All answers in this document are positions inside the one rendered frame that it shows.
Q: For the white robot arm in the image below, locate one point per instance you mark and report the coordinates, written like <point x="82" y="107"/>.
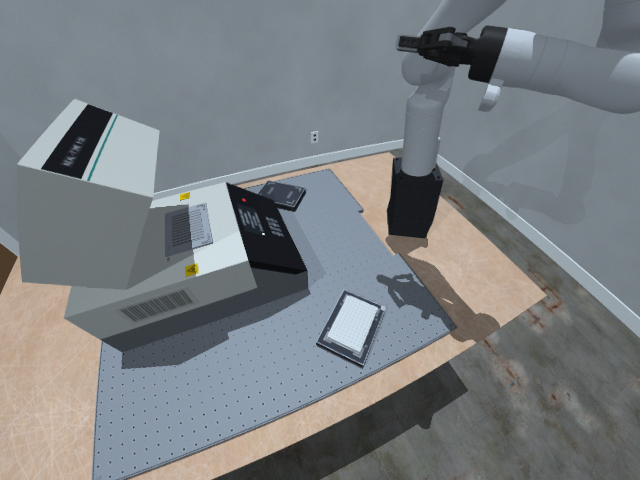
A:
<point x="603" y="78"/>

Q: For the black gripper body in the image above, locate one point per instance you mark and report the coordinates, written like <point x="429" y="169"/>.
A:
<point x="482" y="52"/>

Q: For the white lab instrument with lid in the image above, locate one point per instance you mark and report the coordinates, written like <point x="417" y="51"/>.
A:
<point x="84" y="194"/>

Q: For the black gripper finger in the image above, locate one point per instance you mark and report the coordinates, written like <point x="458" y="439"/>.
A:
<point x="441" y="38"/>
<point x="442" y="61"/>

